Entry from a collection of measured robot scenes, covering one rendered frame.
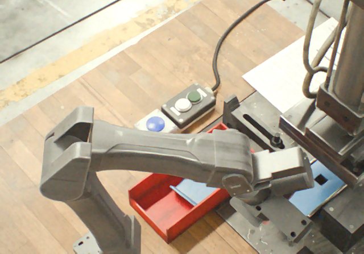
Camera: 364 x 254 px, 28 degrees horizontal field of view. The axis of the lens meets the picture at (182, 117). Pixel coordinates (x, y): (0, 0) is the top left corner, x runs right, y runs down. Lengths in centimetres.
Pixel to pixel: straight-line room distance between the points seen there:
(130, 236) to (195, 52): 61
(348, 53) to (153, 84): 66
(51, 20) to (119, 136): 211
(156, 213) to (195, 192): 9
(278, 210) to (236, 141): 15
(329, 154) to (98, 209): 40
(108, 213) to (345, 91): 42
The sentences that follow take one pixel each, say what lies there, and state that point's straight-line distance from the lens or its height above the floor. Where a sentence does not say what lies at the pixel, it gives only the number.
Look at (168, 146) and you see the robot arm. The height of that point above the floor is 133.
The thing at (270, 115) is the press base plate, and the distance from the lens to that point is 163.
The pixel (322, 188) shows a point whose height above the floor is 99.
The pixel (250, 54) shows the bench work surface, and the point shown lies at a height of 90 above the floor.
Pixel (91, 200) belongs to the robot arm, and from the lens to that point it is 114.
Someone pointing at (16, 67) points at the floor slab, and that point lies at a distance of 297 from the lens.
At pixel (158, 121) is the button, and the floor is 94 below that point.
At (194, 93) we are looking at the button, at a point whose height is 94.
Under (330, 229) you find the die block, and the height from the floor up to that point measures 94.
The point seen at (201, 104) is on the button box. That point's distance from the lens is 160.
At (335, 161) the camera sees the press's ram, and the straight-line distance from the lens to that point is 128.
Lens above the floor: 219
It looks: 53 degrees down
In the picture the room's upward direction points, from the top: straight up
